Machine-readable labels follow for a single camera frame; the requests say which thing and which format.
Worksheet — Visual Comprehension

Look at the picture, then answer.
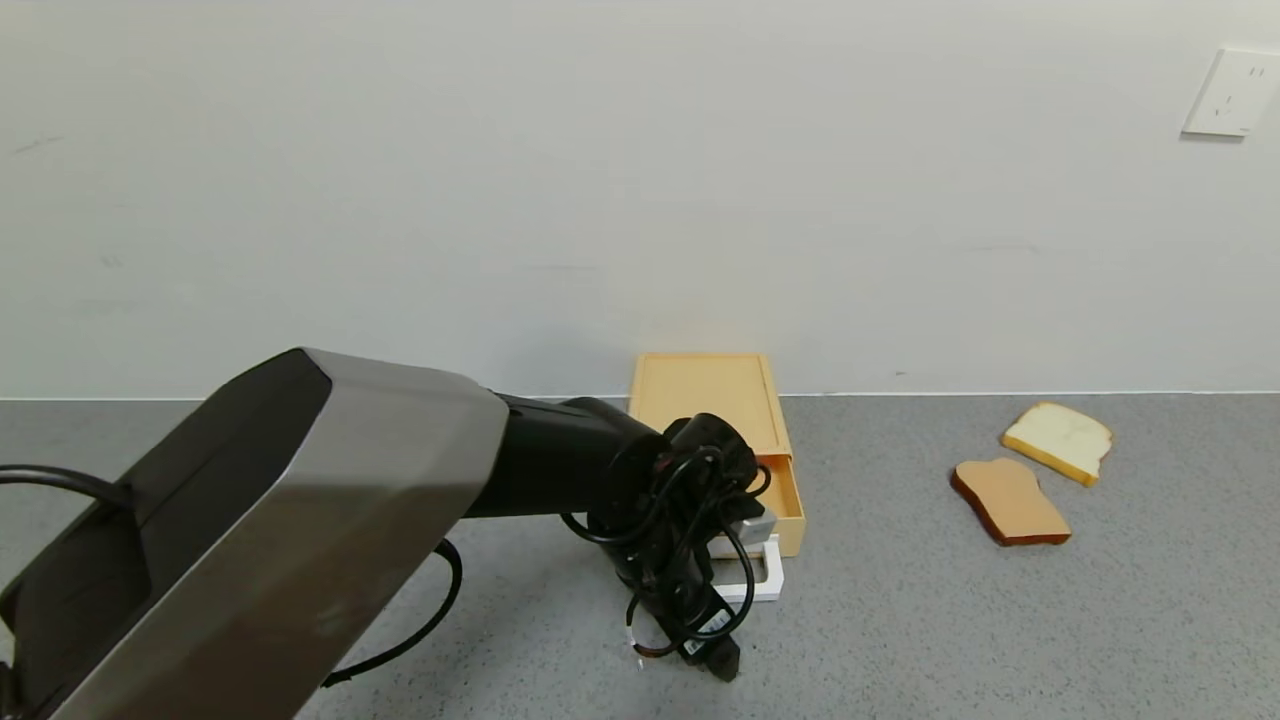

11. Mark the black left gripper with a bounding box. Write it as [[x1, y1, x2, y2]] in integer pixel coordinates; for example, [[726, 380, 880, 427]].
[[617, 535, 742, 683]]

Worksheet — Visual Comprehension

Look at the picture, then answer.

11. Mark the yellow drawer cabinet case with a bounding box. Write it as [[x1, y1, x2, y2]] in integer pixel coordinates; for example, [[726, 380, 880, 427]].
[[628, 352, 794, 461]]

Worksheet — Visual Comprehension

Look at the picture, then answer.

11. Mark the brown toast slice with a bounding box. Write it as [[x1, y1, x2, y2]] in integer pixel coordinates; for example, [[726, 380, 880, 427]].
[[950, 458, 1073, 547]]

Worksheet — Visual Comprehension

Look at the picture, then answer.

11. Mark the white bread slice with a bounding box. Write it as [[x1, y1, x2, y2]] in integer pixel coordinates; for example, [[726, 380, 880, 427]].
[[1000, 402, 1114, 488]]

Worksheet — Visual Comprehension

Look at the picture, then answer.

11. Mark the braided cable with white tags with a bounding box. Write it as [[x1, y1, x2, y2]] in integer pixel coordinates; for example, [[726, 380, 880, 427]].
[[625, 590, 691, 661]]

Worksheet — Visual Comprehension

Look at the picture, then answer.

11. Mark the thin black camera cable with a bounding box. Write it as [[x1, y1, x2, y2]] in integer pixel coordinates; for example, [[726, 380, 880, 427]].
[[560, 448, 773, 641]]

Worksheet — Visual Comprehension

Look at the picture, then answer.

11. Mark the white wall socket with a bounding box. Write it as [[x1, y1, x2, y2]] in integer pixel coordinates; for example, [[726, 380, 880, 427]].
[[1181, 47, 1280, 138]]

